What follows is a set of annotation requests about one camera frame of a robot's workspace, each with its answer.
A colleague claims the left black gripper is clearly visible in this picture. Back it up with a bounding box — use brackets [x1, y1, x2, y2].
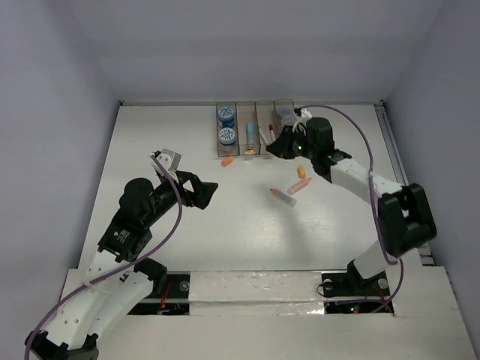
[144, 169, 218, 227]

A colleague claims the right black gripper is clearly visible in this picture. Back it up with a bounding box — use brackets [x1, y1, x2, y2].
[265, 125, 318, 161]

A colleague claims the black cap whiteboard marker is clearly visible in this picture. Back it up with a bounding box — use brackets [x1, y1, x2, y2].
[258, 128, 270, 147]

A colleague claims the red cap whiteboard marker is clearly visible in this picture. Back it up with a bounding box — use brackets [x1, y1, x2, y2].
[268, 124, 276, 143]

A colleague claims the yellow highlighter cap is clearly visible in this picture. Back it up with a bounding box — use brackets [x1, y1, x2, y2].
[297, 165, 306, 179]

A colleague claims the clear jar of rubber bands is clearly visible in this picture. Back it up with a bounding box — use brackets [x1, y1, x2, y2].
[277, 108, 295, 119]

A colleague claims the blue highlighter pen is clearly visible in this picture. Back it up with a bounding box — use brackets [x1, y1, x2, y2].
[246, 122, 255, 146]

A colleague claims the orange highlighter cap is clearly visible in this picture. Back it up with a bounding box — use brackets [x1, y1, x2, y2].
[221, 156, 233, 167]

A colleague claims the clear highlighter orange tip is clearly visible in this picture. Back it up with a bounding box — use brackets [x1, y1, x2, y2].
[270, 188, 296, 207]

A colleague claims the blue slime jar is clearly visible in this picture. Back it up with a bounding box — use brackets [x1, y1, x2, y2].
[218, 127, 237, 146]
[217, 106, 236, 128]

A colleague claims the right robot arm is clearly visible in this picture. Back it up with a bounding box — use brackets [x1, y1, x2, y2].
[266, 118, 437, 294]

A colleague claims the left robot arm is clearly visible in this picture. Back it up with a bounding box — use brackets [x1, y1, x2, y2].
[25, 171, 218, 359]

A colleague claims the clear drawer bin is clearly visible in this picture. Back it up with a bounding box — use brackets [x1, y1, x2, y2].
[236, 101, 260, 156]
[215, 102, 239, 157]
[274, 98, 304, 154]
[255, 100, 278, 155]

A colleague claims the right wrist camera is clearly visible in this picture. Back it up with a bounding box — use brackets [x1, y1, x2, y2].
[292, 107, 313, 131]

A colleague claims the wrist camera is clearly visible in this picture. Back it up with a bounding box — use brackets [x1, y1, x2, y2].
[292, 107, 313, 131]
[150, 148, 182, 182]

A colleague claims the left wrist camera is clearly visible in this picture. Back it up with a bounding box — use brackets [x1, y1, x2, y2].
[150, 148, 182, 182]

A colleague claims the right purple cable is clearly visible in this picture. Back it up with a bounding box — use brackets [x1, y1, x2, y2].
[295, 104, 405, 314]

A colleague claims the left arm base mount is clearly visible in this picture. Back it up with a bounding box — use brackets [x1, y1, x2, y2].
[128, 272, 191, 316]

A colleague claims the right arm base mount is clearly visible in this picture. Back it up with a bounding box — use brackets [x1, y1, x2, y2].
[316, 271, 394, 314]

